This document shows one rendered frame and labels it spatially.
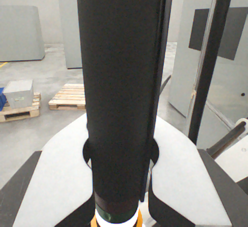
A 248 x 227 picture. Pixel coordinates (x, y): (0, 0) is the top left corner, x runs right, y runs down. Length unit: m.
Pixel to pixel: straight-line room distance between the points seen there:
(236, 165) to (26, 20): 7.29
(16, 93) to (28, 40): 4.46
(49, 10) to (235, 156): 12.23
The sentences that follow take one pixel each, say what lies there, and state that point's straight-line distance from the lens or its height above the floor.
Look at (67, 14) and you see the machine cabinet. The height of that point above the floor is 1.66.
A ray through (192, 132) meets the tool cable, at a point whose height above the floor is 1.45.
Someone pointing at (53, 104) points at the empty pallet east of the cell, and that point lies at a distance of 3.30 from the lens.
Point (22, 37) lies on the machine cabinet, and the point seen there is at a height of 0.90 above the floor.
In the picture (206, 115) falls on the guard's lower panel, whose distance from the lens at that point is 1.43.
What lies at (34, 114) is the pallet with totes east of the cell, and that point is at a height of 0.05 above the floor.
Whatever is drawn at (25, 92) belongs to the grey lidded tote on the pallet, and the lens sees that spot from 3.16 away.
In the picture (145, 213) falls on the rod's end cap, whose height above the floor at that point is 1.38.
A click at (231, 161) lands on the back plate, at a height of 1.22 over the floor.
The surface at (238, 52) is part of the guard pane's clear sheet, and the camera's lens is 1.19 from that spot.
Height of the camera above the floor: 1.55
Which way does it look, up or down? 27 degrees down
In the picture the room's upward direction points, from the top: 2 degrees clockwise
